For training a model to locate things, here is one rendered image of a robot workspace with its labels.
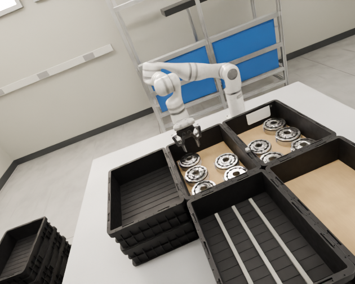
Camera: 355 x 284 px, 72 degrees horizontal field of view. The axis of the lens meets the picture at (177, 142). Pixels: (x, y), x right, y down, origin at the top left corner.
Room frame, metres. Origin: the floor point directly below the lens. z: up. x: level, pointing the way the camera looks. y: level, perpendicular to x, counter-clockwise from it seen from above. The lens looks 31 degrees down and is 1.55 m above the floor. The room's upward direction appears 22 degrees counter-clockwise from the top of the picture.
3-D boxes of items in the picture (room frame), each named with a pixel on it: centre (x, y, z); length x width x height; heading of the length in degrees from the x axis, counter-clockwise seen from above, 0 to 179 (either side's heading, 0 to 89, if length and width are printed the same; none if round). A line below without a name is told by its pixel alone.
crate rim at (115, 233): (0.83, 0.21, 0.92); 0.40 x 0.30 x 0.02; 2
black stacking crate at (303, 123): (0.85, -0.39, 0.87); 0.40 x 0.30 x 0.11; 2
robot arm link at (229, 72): (1.27, -0.40, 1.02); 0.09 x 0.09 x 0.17; 4
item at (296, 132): (0.85, -0.46, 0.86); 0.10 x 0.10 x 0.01
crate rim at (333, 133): (0.85, -0.39, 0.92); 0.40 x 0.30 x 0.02; 2
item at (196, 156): (0.95, -0.02, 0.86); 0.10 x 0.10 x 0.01
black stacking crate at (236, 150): (0.84, -0.09, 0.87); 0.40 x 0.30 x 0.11; 2
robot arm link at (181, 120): (0.93, -0.05, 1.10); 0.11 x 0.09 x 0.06; 1
